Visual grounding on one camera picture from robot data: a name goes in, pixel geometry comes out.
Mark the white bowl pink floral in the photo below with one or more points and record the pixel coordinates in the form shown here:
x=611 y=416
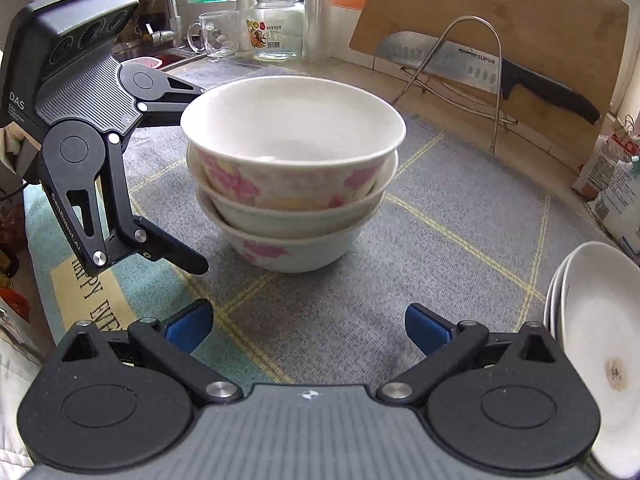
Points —
x=290 y=125
x=290 y=252

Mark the grey checked cloth mat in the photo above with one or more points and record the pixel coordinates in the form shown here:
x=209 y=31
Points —
x=400 y=260

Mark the plain white bowl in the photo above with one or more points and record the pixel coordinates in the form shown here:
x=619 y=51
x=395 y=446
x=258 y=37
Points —
x=300 y=220

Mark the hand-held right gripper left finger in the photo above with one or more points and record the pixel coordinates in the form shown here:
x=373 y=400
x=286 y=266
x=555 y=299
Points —
x=192 y=322

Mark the clear plastic roll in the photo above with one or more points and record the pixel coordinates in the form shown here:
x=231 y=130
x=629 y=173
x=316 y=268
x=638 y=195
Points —
x=319 y=10

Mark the white orange food bag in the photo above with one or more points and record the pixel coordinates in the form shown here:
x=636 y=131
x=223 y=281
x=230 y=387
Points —
x=595 y=165

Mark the white quilted cloth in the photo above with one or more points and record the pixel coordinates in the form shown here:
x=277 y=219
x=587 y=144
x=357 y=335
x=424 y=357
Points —
x=20 y=385

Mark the metal faucet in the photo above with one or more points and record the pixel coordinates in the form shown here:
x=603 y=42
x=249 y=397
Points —
x=172 y=15

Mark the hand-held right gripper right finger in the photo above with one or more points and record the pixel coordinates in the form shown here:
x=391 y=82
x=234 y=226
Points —
x=427 y=330

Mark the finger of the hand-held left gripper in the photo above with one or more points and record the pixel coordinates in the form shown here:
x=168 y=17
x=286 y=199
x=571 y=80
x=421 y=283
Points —
x=170 y=247
x=165 y=110

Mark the metal binder clip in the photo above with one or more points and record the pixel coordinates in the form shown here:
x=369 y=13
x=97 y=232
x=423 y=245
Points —
x=625 y=132

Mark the white blue plastic bag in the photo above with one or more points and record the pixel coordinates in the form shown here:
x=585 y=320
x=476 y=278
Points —
x=622 y=200

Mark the glass mug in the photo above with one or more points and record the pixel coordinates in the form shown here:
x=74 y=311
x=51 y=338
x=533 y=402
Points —
x=217 y=35

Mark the glass jar with lid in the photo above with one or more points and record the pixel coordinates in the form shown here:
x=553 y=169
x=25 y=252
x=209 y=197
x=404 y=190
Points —
x=275 y=25

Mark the bamboo cutting board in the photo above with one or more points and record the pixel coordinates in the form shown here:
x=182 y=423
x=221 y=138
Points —
x=500 y=5

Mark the white plate brown stain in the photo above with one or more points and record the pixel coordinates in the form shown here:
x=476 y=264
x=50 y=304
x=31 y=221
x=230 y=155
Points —
x=600 y=320

